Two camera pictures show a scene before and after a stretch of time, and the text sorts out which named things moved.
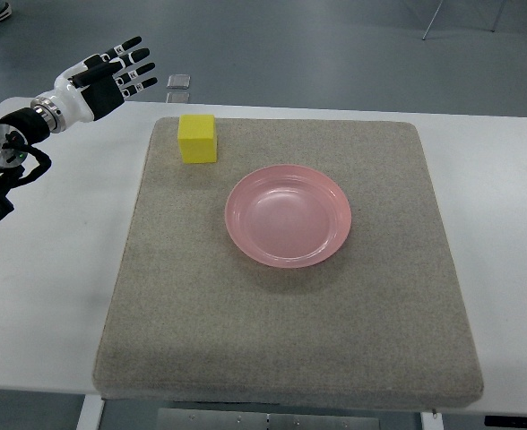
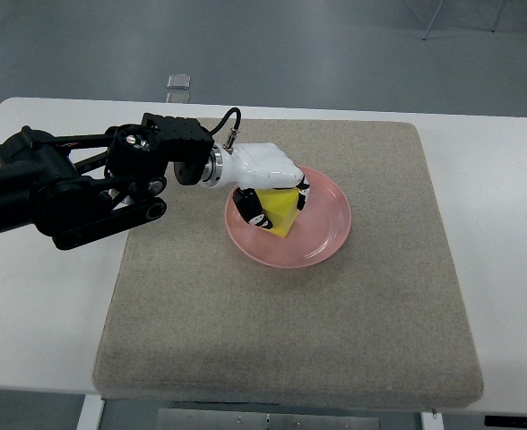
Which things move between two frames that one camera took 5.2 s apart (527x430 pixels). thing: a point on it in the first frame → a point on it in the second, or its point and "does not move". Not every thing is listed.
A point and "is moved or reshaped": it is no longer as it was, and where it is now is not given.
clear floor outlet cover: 178,81 does not move
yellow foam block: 197,138 is moved or reshaped
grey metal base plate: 258,418 does not move
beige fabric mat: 382,322 does not move
